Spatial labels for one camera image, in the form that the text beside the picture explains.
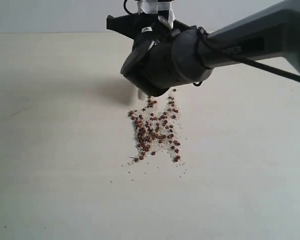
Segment scattered white rice grains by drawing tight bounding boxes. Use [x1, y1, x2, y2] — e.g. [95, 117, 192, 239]
[94, 86, 193, 189]

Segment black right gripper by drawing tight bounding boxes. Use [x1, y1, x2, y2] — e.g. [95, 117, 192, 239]
[106, 14, 198, 50]

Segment scattered brown round pellets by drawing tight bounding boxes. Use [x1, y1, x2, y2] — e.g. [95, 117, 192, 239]
[127, 88, 182, 165]

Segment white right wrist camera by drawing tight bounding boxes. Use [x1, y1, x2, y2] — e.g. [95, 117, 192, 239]
[137, 0, 175, 29]

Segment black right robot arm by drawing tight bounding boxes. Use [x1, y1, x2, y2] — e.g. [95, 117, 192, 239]
[106, 0, 300, 97]

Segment white paint brush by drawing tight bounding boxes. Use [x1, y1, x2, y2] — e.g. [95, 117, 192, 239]
[137, 89, 147, 101]

